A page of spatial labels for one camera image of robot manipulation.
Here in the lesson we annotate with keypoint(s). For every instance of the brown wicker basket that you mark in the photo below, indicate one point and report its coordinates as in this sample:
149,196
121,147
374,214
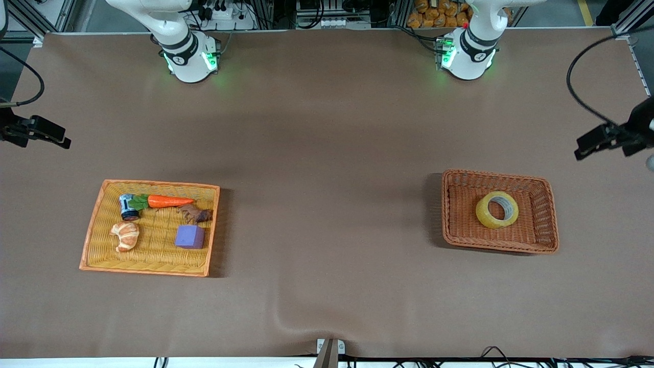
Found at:
460,225

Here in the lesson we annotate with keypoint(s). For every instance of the aluminium frame profile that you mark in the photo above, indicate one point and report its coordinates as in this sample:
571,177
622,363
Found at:
30,20
631,18

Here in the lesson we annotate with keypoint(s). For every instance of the orange toy carrot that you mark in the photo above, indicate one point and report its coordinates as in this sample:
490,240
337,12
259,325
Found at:
166,201

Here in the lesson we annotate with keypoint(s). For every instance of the white power strip with plugs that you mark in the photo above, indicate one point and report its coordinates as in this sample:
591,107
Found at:
230,18

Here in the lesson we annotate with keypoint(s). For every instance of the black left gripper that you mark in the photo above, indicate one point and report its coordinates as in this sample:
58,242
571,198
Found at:
635,134

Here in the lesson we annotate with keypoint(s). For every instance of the yellowish clear tape roll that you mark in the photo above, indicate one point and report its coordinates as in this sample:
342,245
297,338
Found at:
483,214

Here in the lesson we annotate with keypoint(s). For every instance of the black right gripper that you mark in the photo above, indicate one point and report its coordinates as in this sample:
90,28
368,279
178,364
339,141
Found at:
11,128

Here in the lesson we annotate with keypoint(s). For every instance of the metal table clamp bracket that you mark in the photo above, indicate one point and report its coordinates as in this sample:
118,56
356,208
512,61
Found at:
329,352

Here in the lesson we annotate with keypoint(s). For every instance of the brown toy lion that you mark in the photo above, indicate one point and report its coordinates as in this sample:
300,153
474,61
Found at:
196,213

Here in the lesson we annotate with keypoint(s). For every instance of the purple foam cube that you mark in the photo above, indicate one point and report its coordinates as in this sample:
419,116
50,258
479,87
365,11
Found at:
190,237

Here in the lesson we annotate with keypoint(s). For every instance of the small white power strip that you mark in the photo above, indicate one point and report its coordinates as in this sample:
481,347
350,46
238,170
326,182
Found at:
336,23

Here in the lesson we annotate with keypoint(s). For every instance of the pile of orange toy breads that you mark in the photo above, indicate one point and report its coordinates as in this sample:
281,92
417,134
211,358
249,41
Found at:
439,13

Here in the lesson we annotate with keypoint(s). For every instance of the flat yellow wicker tray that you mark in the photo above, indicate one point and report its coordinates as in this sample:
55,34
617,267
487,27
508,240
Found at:
153,258

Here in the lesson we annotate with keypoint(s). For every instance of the small blue can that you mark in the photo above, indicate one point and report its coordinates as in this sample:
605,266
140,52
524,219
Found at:
128,208

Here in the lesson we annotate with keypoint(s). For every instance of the toy croissant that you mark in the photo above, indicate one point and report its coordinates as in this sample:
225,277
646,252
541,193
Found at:
125,237

